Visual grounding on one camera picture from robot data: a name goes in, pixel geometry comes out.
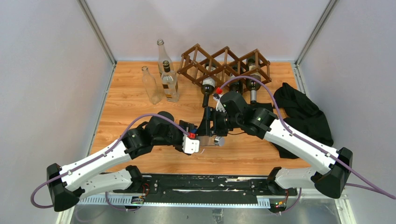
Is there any dark wine bottle middle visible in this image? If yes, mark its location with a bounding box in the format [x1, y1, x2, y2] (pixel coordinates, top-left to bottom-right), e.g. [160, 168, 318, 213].
[229, 65, 243, 95]

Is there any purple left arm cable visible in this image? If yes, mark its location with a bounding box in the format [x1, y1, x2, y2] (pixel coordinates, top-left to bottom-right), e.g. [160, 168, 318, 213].
[30, 113, 191, 209]

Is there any black cloth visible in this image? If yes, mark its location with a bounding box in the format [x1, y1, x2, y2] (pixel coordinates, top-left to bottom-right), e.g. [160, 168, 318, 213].
[273, 83, 334, 147]

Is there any tall clear glass bottle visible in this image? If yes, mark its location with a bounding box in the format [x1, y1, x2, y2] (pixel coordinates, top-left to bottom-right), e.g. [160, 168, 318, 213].
[141, 66, 162, 105]

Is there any clear whisky bottle black label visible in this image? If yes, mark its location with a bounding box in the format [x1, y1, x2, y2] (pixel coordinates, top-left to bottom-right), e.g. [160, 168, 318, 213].
[161, 60, 180, 102]

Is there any brown wooden wine rack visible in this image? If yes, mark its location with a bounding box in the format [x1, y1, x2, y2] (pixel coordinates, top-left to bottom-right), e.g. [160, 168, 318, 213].
[177, 43, 272, 87]

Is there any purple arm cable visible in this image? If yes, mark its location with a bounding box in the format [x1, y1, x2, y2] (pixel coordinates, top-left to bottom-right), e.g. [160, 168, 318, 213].
[30, 113, 191, 209]
[219, 76, 396, 214]

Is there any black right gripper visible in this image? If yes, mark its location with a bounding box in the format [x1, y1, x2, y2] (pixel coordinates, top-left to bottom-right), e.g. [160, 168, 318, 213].
[194, 106, 242, 137]

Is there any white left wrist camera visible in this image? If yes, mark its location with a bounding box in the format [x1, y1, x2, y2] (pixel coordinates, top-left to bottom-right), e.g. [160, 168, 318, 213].
[182, 133, 199, 154]

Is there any blue square bottle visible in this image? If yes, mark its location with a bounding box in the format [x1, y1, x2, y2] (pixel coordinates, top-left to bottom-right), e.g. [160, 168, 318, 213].
[198, 135, 225, 147]

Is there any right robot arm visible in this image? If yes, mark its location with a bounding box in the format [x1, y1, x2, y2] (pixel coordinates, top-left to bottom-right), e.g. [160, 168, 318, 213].
[195, 91, 353, 199]

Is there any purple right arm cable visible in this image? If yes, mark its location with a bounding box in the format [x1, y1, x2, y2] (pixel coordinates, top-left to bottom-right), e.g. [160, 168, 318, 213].
[219, 76, 396, 214]

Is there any clear bottle with dark label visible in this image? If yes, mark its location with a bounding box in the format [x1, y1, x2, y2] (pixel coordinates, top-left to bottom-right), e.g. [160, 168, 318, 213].
[157, 39, 175, 75]

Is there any dark wine bottle white label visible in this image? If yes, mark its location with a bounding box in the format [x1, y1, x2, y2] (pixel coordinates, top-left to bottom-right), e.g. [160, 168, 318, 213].
[200, 63, 217, 109]

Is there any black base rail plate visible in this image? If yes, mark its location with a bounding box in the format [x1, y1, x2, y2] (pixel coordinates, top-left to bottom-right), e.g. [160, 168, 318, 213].
[113, 174, 298, 207]

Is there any dark wine bottle silver neck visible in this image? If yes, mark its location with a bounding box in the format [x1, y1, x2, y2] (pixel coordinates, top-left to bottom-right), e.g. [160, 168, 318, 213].
[245, 58, 263, 105]

